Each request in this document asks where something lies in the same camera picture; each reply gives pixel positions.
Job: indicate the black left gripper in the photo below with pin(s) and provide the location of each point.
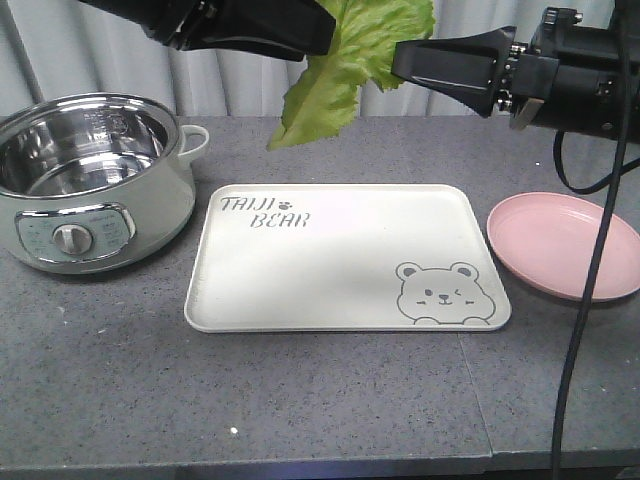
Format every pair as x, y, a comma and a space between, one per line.
288, 30

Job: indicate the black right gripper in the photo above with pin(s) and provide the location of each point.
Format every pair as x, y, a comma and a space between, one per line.
567, 78

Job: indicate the green lettuce leaf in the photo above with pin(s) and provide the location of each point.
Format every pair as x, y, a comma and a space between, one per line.
325, 97

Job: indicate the pink round plate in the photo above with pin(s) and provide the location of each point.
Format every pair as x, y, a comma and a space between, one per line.
547, 240

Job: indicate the cream bear serving tray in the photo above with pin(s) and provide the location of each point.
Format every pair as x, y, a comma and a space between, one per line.
343, 257

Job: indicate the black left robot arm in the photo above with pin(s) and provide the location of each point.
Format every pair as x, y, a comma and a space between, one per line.
142, 13

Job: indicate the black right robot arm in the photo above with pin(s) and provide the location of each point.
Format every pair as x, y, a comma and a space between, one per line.
625, 16

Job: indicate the pale green electric cooking pot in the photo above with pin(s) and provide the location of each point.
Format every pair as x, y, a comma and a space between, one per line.
96, 181

